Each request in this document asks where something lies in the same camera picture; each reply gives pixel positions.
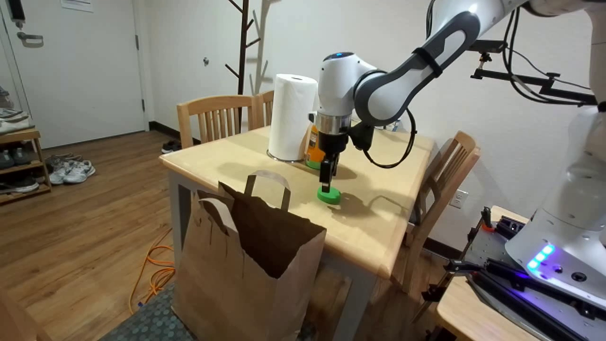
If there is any wooden chair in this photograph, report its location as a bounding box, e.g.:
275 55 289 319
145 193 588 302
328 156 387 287
177 95 259 150
401 131 481 295
256 90 276 128

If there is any door handle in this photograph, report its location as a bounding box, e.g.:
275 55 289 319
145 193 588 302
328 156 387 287
17 32 45 48

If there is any clamp with orange tip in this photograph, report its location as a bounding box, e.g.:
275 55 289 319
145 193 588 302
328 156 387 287
466 206 496 248

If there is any white door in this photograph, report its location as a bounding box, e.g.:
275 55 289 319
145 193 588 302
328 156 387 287
0 0 148 150

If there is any wall socket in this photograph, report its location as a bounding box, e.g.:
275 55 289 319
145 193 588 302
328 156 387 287
449 188 470 209

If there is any white paper towel roll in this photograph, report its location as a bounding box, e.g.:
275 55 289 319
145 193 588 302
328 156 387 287
268 73 319 162

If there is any black clamp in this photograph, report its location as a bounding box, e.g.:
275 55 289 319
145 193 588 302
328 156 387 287
420 258 484 304

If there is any brown paper bag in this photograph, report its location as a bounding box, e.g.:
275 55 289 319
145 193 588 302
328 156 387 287
172 170 328 341

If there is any orange cable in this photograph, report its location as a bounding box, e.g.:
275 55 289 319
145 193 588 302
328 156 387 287
128 227 177 316

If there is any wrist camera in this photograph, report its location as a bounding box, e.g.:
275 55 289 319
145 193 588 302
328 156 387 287
349 122 375 152

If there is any black door lock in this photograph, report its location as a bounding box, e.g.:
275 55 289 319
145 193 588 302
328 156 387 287
7 0 26 25

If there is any wooden shoe rack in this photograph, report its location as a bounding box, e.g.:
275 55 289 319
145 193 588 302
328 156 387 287
0 126 53 206

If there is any green lid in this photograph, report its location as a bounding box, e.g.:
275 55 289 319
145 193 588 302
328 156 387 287
317 186 342 206

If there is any orange bottle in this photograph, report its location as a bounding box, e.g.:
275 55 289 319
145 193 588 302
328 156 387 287
305 124 327 171

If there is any camera on mount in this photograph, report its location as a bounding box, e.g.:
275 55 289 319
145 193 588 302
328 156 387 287
468 40 598 107

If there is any patterned floor mat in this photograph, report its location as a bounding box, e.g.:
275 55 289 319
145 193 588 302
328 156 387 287
98 281 196 341

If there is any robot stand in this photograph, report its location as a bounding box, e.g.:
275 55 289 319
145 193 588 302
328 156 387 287
411 205 606 341

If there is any dark wooden coat rack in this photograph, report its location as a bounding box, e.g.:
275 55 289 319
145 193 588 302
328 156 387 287
224 0 262 132

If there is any pair of white sneakers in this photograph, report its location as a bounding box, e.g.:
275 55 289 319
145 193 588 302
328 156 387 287
46 158 97 186

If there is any metal paper towel holder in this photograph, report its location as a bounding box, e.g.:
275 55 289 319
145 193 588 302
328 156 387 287
266 150 307 164

